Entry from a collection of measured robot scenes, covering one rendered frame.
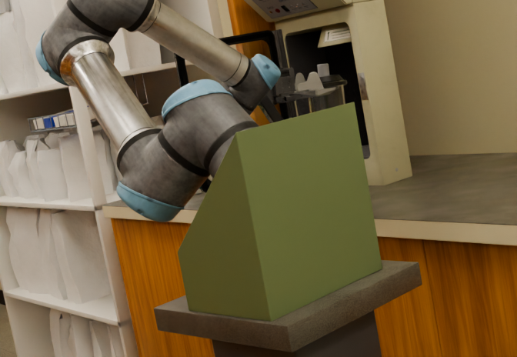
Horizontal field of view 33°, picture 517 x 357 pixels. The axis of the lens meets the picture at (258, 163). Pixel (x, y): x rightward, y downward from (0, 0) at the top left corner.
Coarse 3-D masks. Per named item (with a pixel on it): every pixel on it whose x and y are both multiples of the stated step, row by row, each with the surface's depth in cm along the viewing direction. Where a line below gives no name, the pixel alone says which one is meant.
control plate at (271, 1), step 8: (256, 0) 237; (264, 0) 235; (272, 0) 233; (280, 0) 232; (288, 0) 230; (296, 0) 228; (304, 0) 227; (264, 8) 239; (272, 8) 237; (280, 8) 235; (288, 8) 234; (296, 8) 232; (304, 8) 230; (312, 8) 228; (272, 16) 241; (280, 16) 239
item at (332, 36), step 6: (336, 24) 233; (342, 24) 233; (324, 30) 236; (330, 30) 234; (336, 30) 233; (342, 30) 232; (348, 30) 232; (324, 36) 236; (330, 36) 234; (336, 36) 232; (342, 36) 232; (348, 36) 231; (324, 42) 235; (330, 42) 233; (336, 42) 232; (342, 42) 231
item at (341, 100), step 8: (344, 80) 215; (336, 88) 214; (344, 88) 217; (320, 96) 214; (328, 96) 213; (336, 96) 214; (344, 96) 216; (312, 104) 216; (320, 104) 214; (328, 104) 214; (336, 104) 214; (344, 104) 216
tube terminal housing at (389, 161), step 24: (360, 0) 223; (288, 24) 242; (312, 24) 235; (360, 24) 223; (384, 24) 228; (360, 48) 223; (384, 48) 228; (360, 72) 225; (384, 72) 228; (384, 96) 227; (384, 120) 227; (384, 144) 227; (384, 168) 227; (408, 168) 232
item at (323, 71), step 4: (320, 64) 216; (324, 64) 216; (328, 64) 216; (320, 68) 216; (324, 68) 216; (328, 68) 216; (320, 72) 216; (324, 72) 216; (328, 72) 216; (320, 76) 216; (324, 76) 214; (328, 76) 214; (332, 76) 214; (336, 76) 215; (340, 76) 216; (324, 80) 213; (328, 80) 213; (332, 80) 213; (336, 80) 214
